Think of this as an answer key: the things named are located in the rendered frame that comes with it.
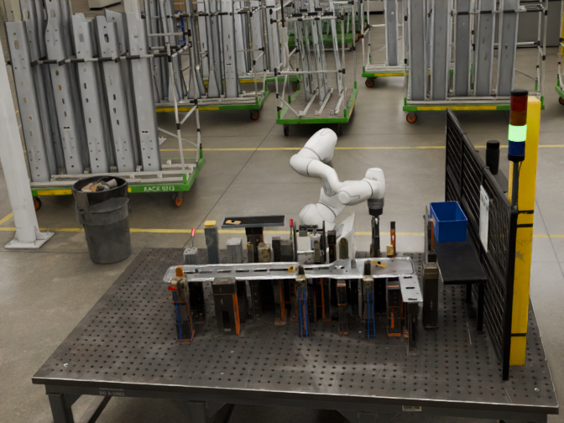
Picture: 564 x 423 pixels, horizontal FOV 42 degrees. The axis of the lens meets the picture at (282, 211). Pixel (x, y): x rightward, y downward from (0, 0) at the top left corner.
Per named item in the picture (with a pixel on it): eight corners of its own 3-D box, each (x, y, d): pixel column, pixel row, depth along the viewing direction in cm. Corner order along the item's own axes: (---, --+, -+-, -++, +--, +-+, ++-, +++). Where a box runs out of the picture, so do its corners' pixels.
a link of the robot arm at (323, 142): (317, 211, 487) (336, 187, 493) (337, 222, 479) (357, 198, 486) (297, 143, 422) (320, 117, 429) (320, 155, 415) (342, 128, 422)
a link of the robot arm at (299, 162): (302, 167, 410) (316, 149, 415) (281, 160, 424) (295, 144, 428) (312, 182, 419) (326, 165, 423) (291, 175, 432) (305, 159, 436)
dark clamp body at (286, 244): (281, 306, 427) (276, 246, 413) (282, 295, 439) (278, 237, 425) (299, 305, 426) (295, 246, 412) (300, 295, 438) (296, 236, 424)
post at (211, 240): (211, 295, 446) (202, 228, 430) (212, 289, 453) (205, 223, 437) (222, 294, 445) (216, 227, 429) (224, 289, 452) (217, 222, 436)
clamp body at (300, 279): (295, 339, 392) (291, 281, 379) (296, 327, 403) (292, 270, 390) (312, 338, 391) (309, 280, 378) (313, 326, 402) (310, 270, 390)
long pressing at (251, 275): (160, 284, 398) (159, 282, 397) (169, 267, 419) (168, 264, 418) (416, 277, 387) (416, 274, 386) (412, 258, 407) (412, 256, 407)
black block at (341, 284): (336, 336, 391) (334, 288, 380) (336, 326, 401) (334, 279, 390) (351, 336, 390) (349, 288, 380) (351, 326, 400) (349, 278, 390)
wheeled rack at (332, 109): (348, 138, 1003) (343, 4, 939) (277, 138, 1021) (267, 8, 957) (358, 104, 1177) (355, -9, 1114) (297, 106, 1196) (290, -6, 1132)
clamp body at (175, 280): (174, 344, 395) (165, 284, 382) (180, 331, 409) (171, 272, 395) (193, 344, 394) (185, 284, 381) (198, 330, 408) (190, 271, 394)
